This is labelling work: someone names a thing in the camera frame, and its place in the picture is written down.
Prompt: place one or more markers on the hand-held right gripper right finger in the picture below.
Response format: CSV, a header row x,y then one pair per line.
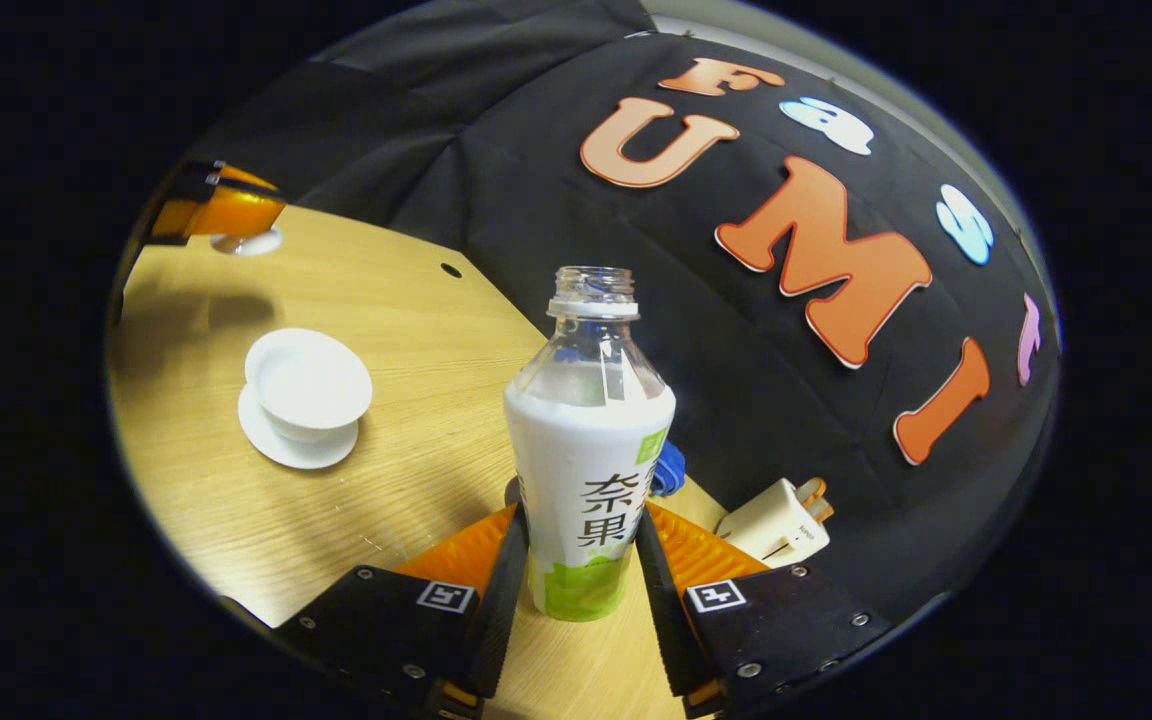
x,y
661,620

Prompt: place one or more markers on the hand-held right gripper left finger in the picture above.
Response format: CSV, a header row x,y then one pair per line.
x,y
501,620

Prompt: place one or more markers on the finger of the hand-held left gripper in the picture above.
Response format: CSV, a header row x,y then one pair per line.
x,y
231,212

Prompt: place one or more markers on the dark round coaster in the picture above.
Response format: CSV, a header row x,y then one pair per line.
x,y
512,492

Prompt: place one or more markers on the clear water bottle white label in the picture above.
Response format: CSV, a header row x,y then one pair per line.
x,y
586,470

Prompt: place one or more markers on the white teacup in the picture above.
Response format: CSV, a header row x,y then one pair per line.
x,y
308,385

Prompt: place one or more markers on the white toaster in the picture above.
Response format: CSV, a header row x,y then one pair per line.
x,y
771,525

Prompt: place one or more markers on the blue folded cloth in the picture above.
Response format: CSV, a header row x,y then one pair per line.
x,y
671,468

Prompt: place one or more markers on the toast slice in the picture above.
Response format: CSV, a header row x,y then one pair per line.
x,y
824,510
813,489

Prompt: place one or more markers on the white saucer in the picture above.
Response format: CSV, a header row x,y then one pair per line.
x,y
296,452

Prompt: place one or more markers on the black backdrop cloth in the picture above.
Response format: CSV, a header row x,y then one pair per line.
x,y
536,150

